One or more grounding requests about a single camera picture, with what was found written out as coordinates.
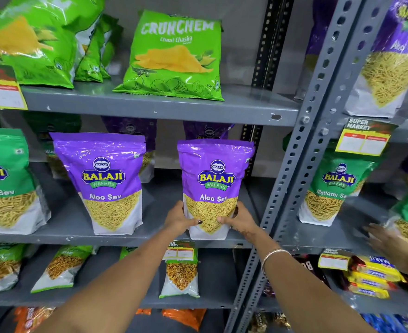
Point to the orange snack packet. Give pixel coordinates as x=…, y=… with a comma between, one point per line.
x=143, y=311
x=30, y=317
x=184, y=317

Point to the black perforated upright post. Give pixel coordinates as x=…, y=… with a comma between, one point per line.
x=271, y=41

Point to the grey metal shelf rack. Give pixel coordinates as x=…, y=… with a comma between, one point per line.
x=315, y=100
x=190, y=107

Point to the person's left forearm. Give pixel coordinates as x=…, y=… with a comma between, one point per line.
x=120, y=284

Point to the yellow biscuit packet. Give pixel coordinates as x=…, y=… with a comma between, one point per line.
x=370, y=281
x=368, y=291
x=377, y=267

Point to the person's right thumb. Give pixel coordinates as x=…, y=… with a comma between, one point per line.
x=227, y=220

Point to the dark brown biscuit packet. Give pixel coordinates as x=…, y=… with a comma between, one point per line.
x=311, y=267

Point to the person's left thumb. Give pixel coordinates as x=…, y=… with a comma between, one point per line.
x=193, y=223

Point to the silver bangle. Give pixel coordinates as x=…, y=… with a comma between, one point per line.
x=272, y=254

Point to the person's left hand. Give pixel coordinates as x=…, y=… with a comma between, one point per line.
x=176, y=221

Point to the blue packet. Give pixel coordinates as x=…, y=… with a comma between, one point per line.
x=387, y=324

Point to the person's right forearm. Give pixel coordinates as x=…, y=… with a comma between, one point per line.
x=304, y=294

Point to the yellow shelf price tag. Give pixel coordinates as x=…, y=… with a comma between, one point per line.
x=334, y=260
x=179, y=252
x=1, y=88
x=365, y=136

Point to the person's right hand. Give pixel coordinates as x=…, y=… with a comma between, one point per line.
x=243, y=223

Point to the brown snack packet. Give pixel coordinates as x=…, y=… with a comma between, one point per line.
x=266, y=322

